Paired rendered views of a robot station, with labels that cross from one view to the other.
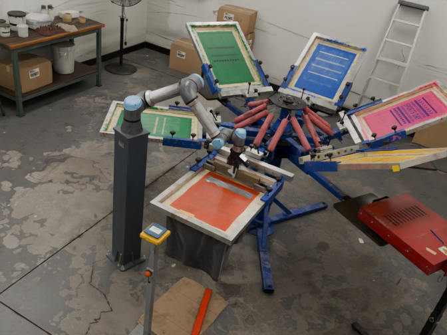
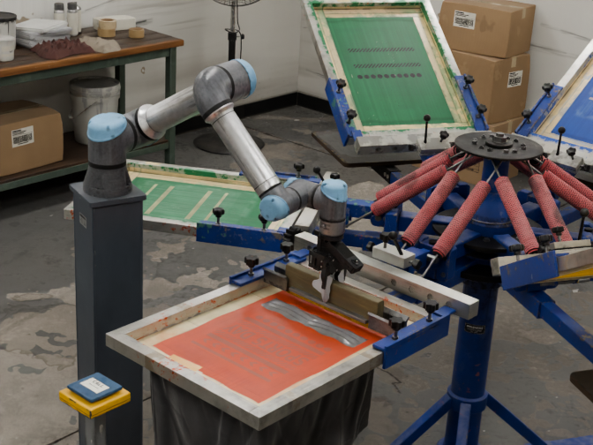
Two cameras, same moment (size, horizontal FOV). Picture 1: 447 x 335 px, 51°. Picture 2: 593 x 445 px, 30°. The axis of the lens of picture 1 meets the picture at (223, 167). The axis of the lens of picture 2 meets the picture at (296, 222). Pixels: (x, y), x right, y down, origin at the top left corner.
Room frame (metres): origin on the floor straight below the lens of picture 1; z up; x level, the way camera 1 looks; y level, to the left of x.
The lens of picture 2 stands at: (-0.10, -0.86, 2.42)
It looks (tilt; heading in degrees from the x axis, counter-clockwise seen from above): 22 degrees down; 17
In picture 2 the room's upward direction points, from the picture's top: 3 degrees clockwise
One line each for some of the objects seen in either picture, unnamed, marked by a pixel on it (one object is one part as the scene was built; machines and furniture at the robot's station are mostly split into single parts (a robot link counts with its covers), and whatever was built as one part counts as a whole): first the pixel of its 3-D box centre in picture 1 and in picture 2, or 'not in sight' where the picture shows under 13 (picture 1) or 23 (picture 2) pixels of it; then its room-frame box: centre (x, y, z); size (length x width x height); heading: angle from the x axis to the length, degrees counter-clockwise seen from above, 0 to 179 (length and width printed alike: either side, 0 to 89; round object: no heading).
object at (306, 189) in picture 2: (225, 134); (300, 194); (2.76, 0.03, 1.31); 0.11 x 0.11 x 0.08; 76
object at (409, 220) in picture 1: (418, 232); not in sight; (2.37, -1.27, 1.06); 0.61 x 0.46 x 0.12; 36
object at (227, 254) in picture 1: (237, 237); (319, 439); (2.41, -0.17, 0.74); 0.46 x 0.04 x 0.42; 156
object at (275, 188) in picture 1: (271, 193); (411, 337); (2.66, -0.36, 0.98); 0.30 x 0.05 x 0.07; 156
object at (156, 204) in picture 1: (219, 193); (281, 331); (2.55, -0.01, 0.97); 0.79 x 0.58 x 0.04; 156
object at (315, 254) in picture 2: (235, 157); (328, 251); (2.76, -0.07, 1.15); 0.09 x 0.08 x 0.12; 66
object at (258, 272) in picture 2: (203, 163); (268, 275); (2.88, 0.15, 0.98); 0.30 x 0.05 x 0.07; 156
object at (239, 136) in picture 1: (239, 137); (333, 199); (2.76, -0.07, 1.31); 0.09 x 0.08 x 0.11; 76
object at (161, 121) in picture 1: (173, 115); (236, 183); (3.41, 0.47, 1.05); 1.08 x 0.61 x 0.23; 96
